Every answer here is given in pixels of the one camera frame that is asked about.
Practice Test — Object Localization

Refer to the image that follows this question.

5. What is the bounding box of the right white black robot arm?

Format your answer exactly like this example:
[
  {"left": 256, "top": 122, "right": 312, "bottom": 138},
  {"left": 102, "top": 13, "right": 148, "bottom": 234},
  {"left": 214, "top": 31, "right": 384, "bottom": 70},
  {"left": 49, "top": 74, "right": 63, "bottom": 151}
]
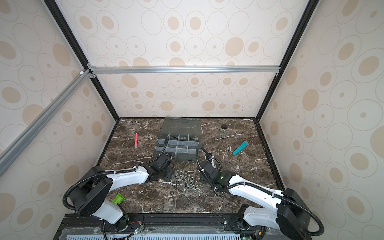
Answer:
[{"left": 197, "top": 160, "right": 325, "bottom": 240}]

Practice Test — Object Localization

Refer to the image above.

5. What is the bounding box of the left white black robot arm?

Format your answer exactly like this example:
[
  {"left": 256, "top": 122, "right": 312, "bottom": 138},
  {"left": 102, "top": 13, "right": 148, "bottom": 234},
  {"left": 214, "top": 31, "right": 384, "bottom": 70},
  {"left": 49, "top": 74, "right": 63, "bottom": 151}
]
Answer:
[{"left": 63, "top": 153, "right": 173, "bottom": 230}]

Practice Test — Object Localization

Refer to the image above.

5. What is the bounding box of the pile of dark wing nuts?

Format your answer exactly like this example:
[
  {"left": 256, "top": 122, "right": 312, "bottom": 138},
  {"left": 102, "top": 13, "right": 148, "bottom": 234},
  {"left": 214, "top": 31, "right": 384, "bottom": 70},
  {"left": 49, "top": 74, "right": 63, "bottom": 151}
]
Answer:
[{"left": 172, "top": 170, "right": 188, "bottom": 187}]

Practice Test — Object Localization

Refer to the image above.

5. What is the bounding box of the cluster of silver hex nuts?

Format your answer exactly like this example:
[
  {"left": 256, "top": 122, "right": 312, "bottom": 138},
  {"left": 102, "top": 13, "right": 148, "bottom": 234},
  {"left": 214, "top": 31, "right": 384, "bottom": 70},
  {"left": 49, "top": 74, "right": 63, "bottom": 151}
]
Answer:
[{"left": 184, "top": 170, "right": 199, "bottom": 191}]

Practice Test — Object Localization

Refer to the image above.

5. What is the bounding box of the pink marker pen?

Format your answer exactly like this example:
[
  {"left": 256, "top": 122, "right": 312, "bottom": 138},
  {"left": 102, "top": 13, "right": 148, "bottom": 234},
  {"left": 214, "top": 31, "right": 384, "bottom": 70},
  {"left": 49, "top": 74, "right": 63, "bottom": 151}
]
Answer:
[{"left": 134, "top": 133, "right": 139, "bottom": 149}]

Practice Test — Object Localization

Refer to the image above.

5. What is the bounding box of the small black-lidded glass jar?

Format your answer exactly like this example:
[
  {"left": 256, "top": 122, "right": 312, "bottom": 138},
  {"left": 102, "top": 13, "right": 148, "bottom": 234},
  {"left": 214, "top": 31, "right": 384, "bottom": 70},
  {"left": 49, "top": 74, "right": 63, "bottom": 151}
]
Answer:
[{"left": 220, "top": 124, "right": 228, "bottom": 138}]

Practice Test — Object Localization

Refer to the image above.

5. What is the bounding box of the grey compartment organizer box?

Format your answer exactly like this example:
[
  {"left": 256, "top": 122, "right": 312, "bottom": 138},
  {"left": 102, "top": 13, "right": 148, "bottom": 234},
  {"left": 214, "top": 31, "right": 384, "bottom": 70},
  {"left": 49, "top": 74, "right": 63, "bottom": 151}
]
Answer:
[{"left": 153, "top": 117, "right": 202, "bottom": 162}]

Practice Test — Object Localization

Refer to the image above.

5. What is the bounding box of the green plastic packet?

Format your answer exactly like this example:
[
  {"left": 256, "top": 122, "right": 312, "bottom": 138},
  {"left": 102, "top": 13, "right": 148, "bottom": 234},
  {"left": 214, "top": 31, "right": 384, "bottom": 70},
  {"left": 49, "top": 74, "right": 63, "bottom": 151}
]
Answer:
[{"left": 113, "top": 193, "right": 125, "bottom": 205}]

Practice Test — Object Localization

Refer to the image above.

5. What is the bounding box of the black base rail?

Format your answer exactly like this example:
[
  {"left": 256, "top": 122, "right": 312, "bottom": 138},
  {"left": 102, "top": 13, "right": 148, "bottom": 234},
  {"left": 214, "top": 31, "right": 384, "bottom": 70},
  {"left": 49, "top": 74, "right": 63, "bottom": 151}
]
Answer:
[{"left": 56, "top": 212, "right": 313, "bottom": 240}]

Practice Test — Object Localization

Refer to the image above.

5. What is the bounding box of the horizontal aluminium frame bar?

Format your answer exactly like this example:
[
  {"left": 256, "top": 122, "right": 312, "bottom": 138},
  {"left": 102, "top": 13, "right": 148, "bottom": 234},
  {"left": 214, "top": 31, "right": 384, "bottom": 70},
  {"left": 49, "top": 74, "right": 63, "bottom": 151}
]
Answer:
[{"left": 91, "top": 66, "right": 280, "bottom": 74}]

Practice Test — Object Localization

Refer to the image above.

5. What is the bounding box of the left diagonal aluminium frame bar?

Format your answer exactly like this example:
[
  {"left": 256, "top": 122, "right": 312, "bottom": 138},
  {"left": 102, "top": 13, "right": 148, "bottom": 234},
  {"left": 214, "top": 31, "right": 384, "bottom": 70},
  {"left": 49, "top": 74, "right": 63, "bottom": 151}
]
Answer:
[{"left": 1, "top": 69, "right": 91, "bottom": 175}]

